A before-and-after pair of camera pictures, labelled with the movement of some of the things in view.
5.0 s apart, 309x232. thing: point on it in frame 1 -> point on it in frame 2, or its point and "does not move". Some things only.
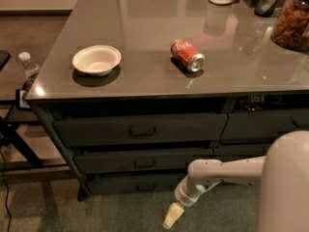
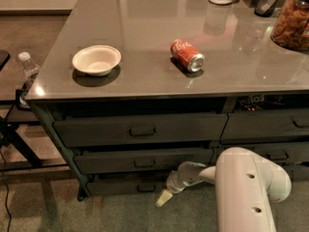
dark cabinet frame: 147,144 does not move
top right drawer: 264,124 does not move
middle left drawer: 161,161 does not move
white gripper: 185,198 -> 174,184
